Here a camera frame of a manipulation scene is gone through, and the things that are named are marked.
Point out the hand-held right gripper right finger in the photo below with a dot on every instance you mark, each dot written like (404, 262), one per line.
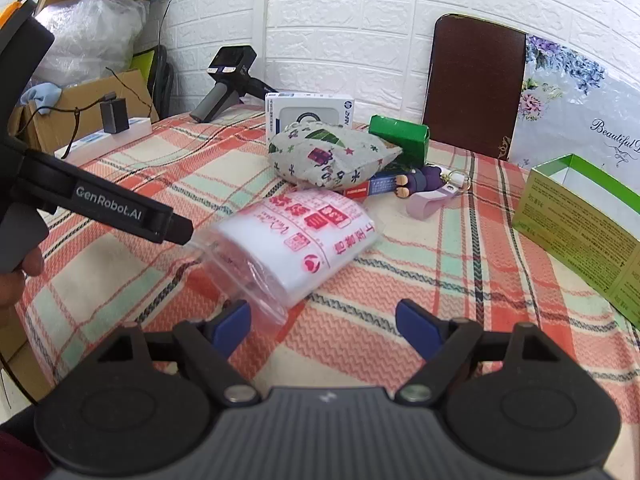
(416, 327)

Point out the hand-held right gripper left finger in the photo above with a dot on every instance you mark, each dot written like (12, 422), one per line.
(232, 324)

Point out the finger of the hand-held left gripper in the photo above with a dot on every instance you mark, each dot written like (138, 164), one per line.
(179, 229)

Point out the clear packet of white pads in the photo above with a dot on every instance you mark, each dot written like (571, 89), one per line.
(300, 245)

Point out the green cardboard box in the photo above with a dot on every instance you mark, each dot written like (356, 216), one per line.
(575, 230)

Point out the person's left hand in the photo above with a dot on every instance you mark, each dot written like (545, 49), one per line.
(12, 287)

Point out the plaid tablecloth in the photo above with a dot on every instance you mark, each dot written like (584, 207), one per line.
(450, 260)

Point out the black power adapter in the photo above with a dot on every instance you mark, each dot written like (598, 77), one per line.
(113, 117)

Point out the light blue cloth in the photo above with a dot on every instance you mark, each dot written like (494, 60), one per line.
(42, 95)

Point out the low cardboard box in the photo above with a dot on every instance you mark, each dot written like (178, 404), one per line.
(127, 91)

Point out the spare black hand-held gripper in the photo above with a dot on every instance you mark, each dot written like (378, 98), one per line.
(220, 102)

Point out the black bag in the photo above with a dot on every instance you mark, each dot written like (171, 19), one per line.
(162, 85)

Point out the yellow-green flat board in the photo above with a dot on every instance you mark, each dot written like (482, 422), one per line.
(142, 66)

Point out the blue playing card box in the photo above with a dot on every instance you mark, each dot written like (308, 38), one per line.
(375, 186)

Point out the clear bubble wrap bag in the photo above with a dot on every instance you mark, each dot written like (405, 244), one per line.
(90, 35)

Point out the patterned cloth pouch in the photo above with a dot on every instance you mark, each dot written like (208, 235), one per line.
(325, 155)

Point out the orange box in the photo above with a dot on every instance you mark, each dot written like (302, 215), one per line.
(9, 12)

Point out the white box with blue logo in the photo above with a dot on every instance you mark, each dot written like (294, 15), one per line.
(320, 107)

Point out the small green box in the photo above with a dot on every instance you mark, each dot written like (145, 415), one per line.
(400, 132)

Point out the brown chair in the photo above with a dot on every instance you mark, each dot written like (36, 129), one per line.
(475, 85)

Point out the floral plastic packaging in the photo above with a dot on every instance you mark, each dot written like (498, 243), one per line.
(575, 105)

